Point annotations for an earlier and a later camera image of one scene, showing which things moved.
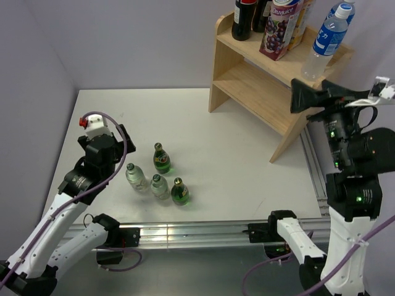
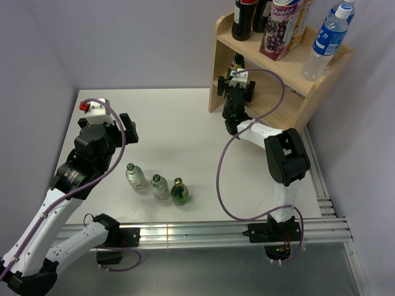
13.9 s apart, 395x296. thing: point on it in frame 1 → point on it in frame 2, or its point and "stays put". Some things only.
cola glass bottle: (258, 21) stays put
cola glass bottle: (244, 13) stays put
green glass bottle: (161, 159) → (238, 62)
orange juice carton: (305, 7) stays put
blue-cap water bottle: (326, 43) stays put
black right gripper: (302, 95) → (221, 85)
